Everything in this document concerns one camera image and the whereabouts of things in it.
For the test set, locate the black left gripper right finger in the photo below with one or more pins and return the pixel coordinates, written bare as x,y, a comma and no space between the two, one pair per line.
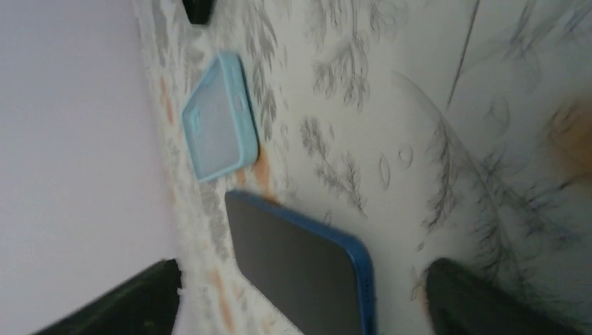
459,302

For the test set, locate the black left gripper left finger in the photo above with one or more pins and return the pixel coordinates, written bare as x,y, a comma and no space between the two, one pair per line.
147,303

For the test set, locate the blue phone without case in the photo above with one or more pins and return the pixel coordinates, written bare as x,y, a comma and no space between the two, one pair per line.
319,277

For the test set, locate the floral patterned table mat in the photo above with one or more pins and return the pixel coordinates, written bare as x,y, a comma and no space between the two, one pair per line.
428,129

